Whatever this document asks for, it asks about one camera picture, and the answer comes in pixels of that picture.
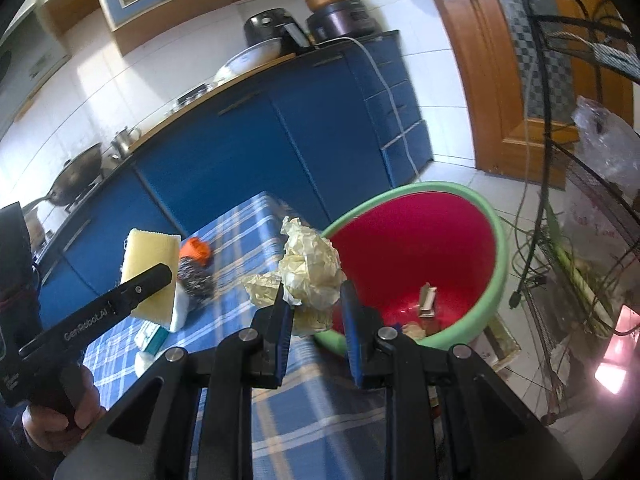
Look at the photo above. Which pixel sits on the steel wool scrubber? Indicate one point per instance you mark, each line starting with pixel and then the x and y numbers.
pixel 197 282

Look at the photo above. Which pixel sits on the yellow sponge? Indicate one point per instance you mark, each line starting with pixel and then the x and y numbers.
pixel 150 260

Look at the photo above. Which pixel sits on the black air fryer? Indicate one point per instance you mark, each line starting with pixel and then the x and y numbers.
pixel 270 25

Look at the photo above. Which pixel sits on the green onions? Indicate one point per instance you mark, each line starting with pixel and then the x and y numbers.
pixel 575 270

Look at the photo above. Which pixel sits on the small grey box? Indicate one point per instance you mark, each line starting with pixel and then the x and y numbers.
pixel 427 302

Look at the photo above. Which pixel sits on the green carton box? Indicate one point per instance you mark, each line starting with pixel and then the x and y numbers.
pixel 154 339

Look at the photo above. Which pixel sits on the red basin with green rim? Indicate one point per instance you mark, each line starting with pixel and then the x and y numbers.
pixel 415 240

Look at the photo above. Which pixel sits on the range hood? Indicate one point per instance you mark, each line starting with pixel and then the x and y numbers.
pixel 25 60

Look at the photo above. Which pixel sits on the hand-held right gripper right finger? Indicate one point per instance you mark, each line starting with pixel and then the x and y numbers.
pixel 350 340

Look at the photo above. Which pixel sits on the white bowl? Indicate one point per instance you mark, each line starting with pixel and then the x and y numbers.
pixel 250 57

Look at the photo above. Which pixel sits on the cream paper ball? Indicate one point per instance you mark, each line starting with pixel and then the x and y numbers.
pixel 310 265
pixel 262 290

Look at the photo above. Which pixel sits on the wooden door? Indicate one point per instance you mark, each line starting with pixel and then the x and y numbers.
pixel 500 110

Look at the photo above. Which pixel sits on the black wok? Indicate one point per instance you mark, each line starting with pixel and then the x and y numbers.
pixel 75 175

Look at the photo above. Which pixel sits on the steel kettle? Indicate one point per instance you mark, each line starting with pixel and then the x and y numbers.
pixel 122 144

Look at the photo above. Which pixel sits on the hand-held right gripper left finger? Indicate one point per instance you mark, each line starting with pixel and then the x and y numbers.
pixel 285 340

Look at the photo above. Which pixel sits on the white printed plastic bag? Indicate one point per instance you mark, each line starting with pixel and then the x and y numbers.
pixel 595 225

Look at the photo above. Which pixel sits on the blue base cabinets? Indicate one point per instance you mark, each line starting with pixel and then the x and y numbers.
pixel 240 150

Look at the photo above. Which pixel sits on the dark rice cooker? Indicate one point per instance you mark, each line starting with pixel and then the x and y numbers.
pixel 340 20

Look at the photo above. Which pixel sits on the clear plastic bag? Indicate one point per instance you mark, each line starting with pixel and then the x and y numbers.
pixel 610 145

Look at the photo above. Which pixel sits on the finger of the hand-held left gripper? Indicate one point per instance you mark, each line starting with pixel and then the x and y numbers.
pixel 145 287

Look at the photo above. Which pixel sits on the person's left hand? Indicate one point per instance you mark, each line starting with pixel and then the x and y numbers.
pixel 45 430

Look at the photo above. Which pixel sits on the blue plaid tablecloth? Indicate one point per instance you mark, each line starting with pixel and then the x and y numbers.
pixel 310 420

